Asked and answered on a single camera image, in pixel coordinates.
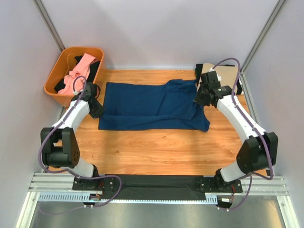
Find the blue printed t shirt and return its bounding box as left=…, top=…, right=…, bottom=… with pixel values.
left=98, top=79, right=210, bottom=132

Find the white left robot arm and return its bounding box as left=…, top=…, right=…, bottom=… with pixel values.
left=38, top=83, right=105, bottom=191

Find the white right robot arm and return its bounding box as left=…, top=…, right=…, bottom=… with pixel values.
left=194, top=71, right=278, bottom=192

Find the pink t shirt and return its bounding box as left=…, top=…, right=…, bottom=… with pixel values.
left=58, top=53, right=97, bottom=95

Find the folded beige t shirt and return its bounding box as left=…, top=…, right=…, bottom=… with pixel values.
left=199, top=63, right=238, bottom=88

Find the folded black t shirt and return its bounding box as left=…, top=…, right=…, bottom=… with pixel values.
left=194, top=64, right=244, bottom=95

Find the black garment in basket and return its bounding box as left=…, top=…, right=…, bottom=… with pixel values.
left=54, top=61, right=100, bottom=93

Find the orange plastic laundry basket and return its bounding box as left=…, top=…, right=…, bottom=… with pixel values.
left=44, top=47, right=106, bottom=107

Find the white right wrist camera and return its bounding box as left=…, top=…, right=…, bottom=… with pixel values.
left=209, top=68, right=222, bottom=82

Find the right aluminium corner post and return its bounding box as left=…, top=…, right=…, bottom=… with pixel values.
left=240, top=0, right=287, bottom=72

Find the aluminium corner post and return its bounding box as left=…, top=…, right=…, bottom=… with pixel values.
left=33, top=0, right=66, bottom=52
left=240, top=0, right=287, bottom=72

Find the left aluminium corner post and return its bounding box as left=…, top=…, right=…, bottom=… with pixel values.
left=33, top=0, right=66, bottom=52

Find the aluminium front rail frame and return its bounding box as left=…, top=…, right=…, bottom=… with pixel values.
left=29, top=173, right=290, bottom=208

